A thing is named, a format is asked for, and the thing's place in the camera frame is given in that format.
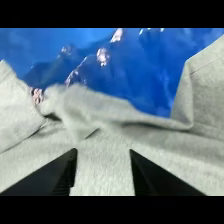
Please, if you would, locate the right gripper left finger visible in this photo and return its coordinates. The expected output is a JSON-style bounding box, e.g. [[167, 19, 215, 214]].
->
[[0, 148, 79, 197]]

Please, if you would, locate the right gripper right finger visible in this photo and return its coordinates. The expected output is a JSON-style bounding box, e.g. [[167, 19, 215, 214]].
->
[[129, 148, 206, 197]]

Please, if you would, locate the grey garment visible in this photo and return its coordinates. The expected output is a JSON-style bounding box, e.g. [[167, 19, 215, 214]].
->
[[0, 34, 224, 197]]

